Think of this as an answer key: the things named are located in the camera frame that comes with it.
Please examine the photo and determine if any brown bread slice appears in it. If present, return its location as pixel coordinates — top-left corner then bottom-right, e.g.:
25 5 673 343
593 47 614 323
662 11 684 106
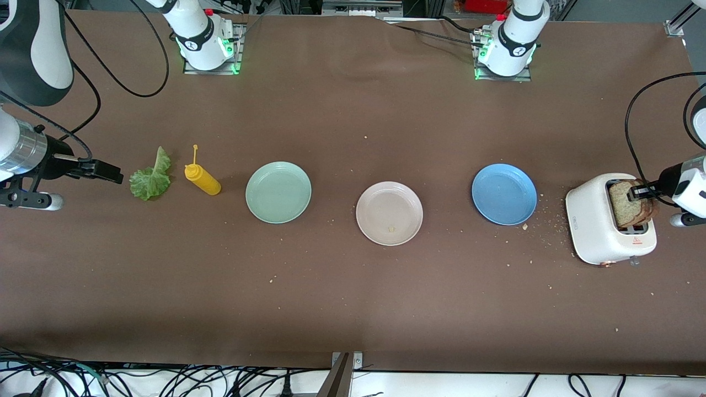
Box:
633 179 660 226
608 180 643 229

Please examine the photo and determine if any yellow mustard squeeze bottle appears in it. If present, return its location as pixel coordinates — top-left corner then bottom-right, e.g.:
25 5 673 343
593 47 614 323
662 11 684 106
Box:
184 144 222 196

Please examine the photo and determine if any blue plate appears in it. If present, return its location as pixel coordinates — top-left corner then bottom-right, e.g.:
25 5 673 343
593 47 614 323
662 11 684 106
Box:
471 163 538 226

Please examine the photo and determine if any light green plate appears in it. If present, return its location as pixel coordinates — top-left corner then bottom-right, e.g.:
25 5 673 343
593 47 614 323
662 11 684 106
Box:
245 161 313 224

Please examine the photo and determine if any beige plate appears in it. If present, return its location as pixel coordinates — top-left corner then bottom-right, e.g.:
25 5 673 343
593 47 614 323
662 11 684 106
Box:
355 181 424 246

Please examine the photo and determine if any green lettuce leaf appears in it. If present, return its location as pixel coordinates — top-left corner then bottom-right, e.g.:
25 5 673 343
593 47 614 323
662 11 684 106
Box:
129 146 173 201

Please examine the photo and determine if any white toaster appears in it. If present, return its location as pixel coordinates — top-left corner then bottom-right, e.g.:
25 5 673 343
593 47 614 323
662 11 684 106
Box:
565 173 658 267

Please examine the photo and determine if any brown table cover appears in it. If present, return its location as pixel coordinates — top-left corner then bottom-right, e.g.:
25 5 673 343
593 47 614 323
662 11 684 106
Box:
0 10 706 375

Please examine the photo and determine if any red box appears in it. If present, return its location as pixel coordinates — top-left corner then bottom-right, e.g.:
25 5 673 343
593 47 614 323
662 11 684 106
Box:
463 0 511 14

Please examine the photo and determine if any grey metal equipment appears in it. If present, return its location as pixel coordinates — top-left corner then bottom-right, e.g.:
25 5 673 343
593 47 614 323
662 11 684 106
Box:
322 0 404 17

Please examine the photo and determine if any grey metal strut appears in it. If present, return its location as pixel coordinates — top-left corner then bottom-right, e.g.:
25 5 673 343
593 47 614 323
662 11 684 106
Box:
316 353 352 397

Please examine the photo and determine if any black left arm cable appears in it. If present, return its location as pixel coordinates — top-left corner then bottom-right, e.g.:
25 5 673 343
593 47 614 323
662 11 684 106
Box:
624 71 706 208

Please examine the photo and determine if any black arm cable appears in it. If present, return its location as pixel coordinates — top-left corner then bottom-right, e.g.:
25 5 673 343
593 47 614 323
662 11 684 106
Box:
0 0 170 163
624 71 706 208

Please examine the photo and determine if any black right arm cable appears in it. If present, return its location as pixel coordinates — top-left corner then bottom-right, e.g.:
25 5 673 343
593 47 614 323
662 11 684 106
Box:
0 0 170 163

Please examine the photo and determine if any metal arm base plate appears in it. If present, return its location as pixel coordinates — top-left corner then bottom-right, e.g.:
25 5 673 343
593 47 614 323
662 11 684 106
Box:
472 28 533 82
183 22 246 75

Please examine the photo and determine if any black base cable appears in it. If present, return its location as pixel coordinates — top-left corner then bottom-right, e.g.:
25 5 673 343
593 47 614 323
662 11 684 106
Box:
386 15 486 47

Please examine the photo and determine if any silver corner bracket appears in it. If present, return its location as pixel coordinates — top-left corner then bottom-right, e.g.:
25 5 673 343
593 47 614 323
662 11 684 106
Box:
331 351 363 371

